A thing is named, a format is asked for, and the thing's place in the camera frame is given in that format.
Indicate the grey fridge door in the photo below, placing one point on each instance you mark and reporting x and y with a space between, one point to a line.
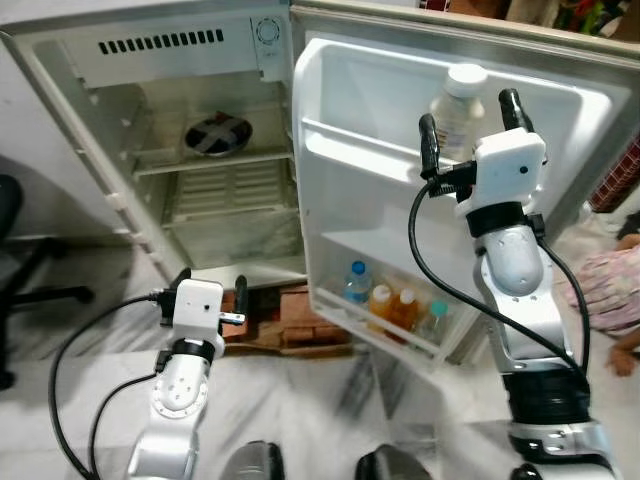
350 200

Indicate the glass fridge shelf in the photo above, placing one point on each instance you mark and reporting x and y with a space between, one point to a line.
215 162

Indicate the child in pink clothes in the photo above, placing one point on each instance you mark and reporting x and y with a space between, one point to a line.
610 285

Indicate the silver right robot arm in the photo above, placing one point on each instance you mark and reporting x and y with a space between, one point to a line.
525 300

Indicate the wooden fridge stand with bricks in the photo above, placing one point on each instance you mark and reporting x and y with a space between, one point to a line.
290 330

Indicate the red brick wall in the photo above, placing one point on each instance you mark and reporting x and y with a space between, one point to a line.
618 180

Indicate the black round bowl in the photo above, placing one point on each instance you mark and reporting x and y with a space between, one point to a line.
217 135

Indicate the robot leg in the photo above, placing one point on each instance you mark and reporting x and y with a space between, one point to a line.
392 465
252 462

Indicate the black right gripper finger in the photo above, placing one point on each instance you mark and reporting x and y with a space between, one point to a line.
514 110
430 145

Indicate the teal-capped clear bottle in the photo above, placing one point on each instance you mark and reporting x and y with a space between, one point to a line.
434 324

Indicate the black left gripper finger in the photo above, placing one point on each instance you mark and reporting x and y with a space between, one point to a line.
183 276
241 293

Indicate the black office chair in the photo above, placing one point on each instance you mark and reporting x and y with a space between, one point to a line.
20 280

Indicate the robot left leg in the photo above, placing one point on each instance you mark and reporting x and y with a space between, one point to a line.
252 462

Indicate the robot right leg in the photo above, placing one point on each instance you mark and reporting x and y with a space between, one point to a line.
392 465

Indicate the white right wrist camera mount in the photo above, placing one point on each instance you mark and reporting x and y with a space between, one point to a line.
508 165

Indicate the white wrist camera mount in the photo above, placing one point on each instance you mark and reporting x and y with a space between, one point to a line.
508 165
198 308

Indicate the white-capped clear bottle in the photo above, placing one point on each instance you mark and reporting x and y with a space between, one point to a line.
458 112

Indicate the round thermostat dial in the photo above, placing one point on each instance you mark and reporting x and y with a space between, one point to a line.
268 31

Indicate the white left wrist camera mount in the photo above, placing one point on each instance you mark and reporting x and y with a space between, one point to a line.
198 308

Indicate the white fridge vent panel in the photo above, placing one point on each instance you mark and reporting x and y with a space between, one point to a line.
170 62

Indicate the blue-capped water bottle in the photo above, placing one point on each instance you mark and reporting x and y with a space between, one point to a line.
357 286

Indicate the white fridge door shelf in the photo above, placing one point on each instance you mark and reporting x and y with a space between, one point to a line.
380 338
360 150

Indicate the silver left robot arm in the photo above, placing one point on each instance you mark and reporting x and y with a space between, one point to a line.
178 400

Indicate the orange juice bottle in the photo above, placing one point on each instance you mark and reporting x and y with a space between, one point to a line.
404 312
380 306

